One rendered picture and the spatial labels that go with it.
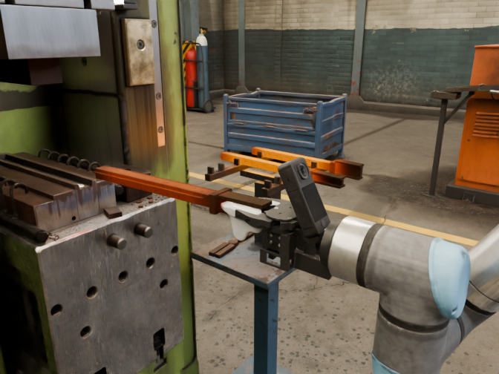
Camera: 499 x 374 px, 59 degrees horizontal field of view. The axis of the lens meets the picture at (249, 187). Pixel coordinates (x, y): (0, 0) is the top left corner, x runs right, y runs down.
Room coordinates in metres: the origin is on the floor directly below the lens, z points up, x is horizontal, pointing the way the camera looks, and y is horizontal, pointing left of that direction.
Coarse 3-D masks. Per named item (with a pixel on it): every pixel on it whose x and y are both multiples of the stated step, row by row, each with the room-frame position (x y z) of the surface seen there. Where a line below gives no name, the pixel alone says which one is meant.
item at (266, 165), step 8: (224, 152) 1.42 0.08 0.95; (232, 160) 1.37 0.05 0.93; (248, 160) 1.33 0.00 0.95; (256, 160) 1.31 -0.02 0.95; (264, 160) 1.31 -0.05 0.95; (264, 168) 1.29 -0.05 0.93; (272, 168) 1.27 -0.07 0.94; (312, 176) 1.18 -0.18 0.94; (320, 176) 1.17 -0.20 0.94; (328, 176) 1.14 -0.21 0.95; (336, 176) 1.14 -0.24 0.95; (344, 176) 1.14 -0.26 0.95; (328, 184) 1.14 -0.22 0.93; (336, 184) 1.14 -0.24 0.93; (344, 184) 1.14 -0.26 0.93
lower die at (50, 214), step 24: (0, 168) 1.09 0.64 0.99; (24, 168) 1.05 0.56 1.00; (72, 168) 1.08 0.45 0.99; (24, 192) 0.93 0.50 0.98; (48, 192) 0.90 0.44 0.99; (72, 192) 0.92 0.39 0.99; (96, 192) 0.96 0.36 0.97; (24, 216) 0.87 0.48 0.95; (48, 216) 0.87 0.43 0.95; (72, 216) 0.91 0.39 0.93
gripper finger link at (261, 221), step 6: (240, 210) 0.64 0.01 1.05; (240, 216) 0.64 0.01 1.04; (246, 216) 0.62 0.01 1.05; (252, 216) 0.62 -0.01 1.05; (258, 216) 0.62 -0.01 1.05; (264, 216) 0.62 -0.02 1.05; (246, 222) 0.62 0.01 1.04; (252, 222) 0.61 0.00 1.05; (258, 222) 0.60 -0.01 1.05; (264, 222) 0.60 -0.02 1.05; (270, 222) 0.60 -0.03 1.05; (276, 222) 0.61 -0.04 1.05; (258, 228) 0.60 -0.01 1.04; (264, 228) 0.60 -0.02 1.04
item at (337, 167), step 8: (256, 152) 1.46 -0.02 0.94; (264, 152) 1.44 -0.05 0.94; (272, 152) 1.42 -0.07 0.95; (280, 152) 1.42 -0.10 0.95; (288, 160) 1.38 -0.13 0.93; (312, 160) 1.32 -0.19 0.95; (320, 160) 1.31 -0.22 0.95; (328, 160) 1.31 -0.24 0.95; (336, 160) 1.27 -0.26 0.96; (344, 160) 1.27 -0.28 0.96; (328, 168) 1.28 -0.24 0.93; (336, 168) 1.27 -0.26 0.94; (344, 168) 1.26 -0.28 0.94; (352, 168) 1.24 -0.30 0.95; (360, 168) 1.22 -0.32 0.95; (352, 176) 1.24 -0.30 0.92; (360, 176) 1.22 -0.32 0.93
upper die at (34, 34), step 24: (0, 24) 0.85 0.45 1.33; (24, 24) 0.88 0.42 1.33; (48, 24) 0.92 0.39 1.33; (72, 24) 0.96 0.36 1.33; (96, 24) 1.00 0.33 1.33; (0, 48) 0.86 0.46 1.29; (24, 48) 0.87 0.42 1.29; (48, 48) 0.91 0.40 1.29; (72, 48) 0.95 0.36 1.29; (96, 48) 1.00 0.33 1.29
